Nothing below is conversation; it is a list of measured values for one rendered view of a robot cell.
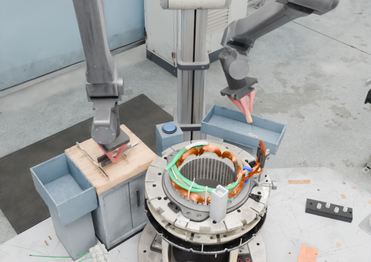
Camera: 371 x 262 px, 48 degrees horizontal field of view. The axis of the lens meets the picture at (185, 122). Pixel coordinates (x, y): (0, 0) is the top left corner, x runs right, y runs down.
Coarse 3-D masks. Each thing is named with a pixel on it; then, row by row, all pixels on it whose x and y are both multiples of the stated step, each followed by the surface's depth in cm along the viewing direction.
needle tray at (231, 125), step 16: (208, 112) 137; (224, 112) 140; (240, 112) 137; (208, 128) 133; (224, 128) 130; (240, 128) 137; (256, 128) 137; (272, 128) 135; (240, 144) 131; (256, 144) 128; (272, 144) 126
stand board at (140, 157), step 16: (80, 144) 123; (96, 144) 123; (128, 144) 124; (144, 144) 124; (80, 160) 118; (96, 160) 118; (144, 160) 118; (96, 176) 113; (112, 176) 113; (128, 176) 115; (96, 192) 112
